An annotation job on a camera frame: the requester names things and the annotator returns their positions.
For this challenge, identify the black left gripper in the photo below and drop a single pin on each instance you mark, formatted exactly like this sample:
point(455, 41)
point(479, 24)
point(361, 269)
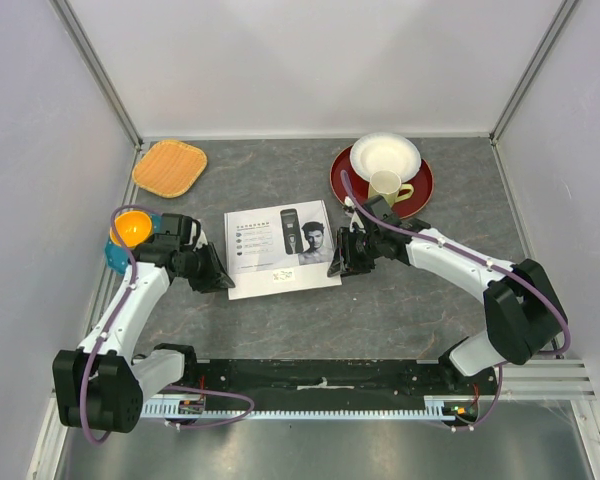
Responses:
point(216, 278)

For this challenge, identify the red round plate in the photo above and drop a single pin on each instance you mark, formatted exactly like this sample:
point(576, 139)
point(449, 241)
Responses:
point(423, 184)

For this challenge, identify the white cardboard box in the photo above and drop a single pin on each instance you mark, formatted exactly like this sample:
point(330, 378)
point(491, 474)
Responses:
point(279, 249)

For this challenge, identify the teal dotted plate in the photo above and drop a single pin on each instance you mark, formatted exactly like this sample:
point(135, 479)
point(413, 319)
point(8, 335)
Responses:
point(117, 258)

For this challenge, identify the light green mug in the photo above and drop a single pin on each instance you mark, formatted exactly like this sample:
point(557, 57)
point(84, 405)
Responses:
point(388, 185)

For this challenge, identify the orange small bowl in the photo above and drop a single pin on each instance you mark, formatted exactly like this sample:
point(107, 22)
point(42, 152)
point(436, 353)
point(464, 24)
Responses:
point(133, 227)

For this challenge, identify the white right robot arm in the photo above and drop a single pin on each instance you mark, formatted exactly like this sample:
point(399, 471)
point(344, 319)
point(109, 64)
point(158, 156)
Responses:
point(522, 312)

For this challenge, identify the white ceramic bowl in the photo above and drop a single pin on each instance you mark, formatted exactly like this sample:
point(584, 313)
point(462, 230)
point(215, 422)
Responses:
point(385, 151)

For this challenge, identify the light blue cable duct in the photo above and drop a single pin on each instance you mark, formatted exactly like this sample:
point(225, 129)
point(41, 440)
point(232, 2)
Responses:
point(179, 407)

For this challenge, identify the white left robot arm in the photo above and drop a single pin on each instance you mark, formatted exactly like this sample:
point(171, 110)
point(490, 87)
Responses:
point(98, 385)

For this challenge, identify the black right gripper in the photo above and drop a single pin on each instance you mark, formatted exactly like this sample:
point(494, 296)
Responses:
point(345, 262)

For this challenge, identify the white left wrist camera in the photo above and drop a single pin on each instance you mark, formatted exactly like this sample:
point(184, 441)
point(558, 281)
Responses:
point(199, 238)

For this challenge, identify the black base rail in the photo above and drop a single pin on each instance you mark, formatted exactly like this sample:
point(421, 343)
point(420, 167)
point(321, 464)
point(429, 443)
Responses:
point(344, 383)

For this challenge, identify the woven orange tray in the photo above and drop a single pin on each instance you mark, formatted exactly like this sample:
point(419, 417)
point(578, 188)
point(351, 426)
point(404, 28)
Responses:
point(169, 168)

